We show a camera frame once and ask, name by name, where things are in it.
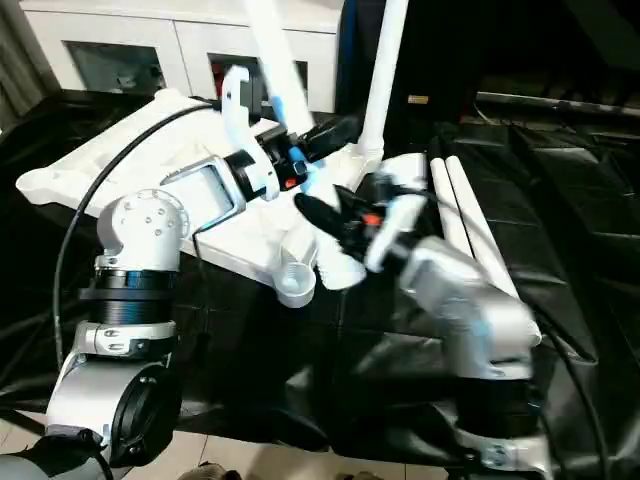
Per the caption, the white plastic table top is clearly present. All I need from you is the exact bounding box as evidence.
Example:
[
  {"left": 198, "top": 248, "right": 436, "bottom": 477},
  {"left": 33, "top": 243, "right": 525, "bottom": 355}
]
[{"left": 15, "top": 88, "right": 401, "bottom": 296}]

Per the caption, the black metal rail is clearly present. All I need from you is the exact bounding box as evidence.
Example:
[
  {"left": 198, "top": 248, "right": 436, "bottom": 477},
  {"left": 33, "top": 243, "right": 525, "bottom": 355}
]
[{"left": 475, "top": 92, "right": 640, "bottom": 119}]

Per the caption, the grey curtain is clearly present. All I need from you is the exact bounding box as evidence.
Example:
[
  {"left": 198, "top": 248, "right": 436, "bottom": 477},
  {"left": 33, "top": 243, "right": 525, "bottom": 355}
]
[{"left": 0, "top": 0, "right": 46, "bottom": 121}]

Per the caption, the black mat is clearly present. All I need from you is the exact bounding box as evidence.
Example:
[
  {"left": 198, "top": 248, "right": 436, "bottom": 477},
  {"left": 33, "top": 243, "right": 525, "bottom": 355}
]
[{"left": 0, "top": 90, "right": 640, "bottom": 471}]

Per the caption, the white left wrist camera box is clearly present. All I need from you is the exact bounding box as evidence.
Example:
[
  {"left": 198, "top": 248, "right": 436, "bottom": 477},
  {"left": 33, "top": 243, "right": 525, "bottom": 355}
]
[{"left": 218, "top": 65, "right": 283, "bottom": 201}]

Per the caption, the white plastic table leg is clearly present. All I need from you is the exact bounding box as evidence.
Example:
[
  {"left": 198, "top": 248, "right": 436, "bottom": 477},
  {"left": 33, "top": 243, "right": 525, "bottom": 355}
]
[
  {"left": 245, "top": 0, "right": 323, "bottom": 308},
  {"left": 428, "top": 155, "right": 501, "bottom": 291},
  {"left": 358, "top": 0, "right": 409, "bottom": 166},
  {"left": 444, "top": 155, "right": 523, "bottom": 301}
]

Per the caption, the white glass-door cabinet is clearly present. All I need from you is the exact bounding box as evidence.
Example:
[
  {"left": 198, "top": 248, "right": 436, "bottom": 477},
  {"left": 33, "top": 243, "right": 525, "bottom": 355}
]
[{"left": 20, "top": 0, "right": 346, "bottom": 111}]

